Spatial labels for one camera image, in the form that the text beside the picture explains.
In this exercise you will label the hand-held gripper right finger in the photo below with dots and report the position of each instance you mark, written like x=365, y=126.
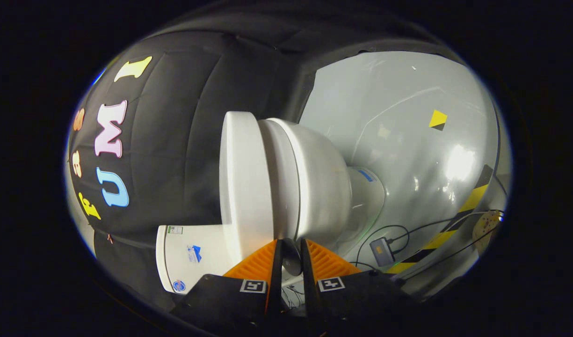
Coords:
x=308, y=281

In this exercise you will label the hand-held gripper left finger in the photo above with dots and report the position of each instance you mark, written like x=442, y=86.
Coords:
x=275, y=281

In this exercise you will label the white toilet tank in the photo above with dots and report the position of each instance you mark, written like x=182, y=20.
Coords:
x=206, y=252

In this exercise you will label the white toilet bowl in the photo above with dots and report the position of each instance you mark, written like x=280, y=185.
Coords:
x=314, y=187

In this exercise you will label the grey power adapter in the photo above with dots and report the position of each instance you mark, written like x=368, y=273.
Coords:
x=381, y=251

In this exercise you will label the yellow black hazard tape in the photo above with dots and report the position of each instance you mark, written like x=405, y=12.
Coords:
x=473, y=199

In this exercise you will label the round wooden disc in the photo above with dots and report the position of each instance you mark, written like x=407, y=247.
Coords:
x=485, y=227

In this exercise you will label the black backdrop cloth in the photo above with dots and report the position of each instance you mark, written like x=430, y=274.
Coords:
x=174, y=117

